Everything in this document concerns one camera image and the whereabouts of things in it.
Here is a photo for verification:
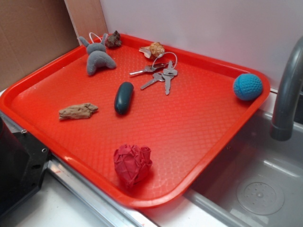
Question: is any silver key middle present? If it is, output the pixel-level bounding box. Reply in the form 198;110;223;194
141;73;165;90

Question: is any aluminium rail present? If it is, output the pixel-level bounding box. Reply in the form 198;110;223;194
0;111;154;227

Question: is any dark brown seashell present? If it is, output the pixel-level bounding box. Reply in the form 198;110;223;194
105;31;122;48

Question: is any grey plastic sink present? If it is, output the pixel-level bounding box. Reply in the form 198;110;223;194
185;111;303;227

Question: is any brown driftwood piece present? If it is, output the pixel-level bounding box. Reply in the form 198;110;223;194
59;103;98;120

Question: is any brown cardboard panel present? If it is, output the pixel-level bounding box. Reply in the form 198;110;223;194
0;0;107;90

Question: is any crumpled red paper ball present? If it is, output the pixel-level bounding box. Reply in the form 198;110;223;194
114;144;152;188

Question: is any tan conch seashell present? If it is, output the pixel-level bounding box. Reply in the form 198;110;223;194
139;42;165;59

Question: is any grey faucet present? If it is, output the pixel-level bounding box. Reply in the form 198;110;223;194
270;38;303;141

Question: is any silver key right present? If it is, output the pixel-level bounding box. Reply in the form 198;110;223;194
162;61;178;95

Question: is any grey plush bunny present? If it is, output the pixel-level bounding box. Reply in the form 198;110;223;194
78;33;116;76

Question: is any red plastic tray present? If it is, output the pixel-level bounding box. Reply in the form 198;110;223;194
0;34;270;208

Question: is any blue dimpled ball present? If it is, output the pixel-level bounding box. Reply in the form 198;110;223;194
233;73;263;101

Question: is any dark green plastic pickle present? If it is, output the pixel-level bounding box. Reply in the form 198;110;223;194
114;82;134;115

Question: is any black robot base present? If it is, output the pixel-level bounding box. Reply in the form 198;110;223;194
0;120;50;217

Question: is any wire key ring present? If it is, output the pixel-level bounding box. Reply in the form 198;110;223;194
152;52;178;71

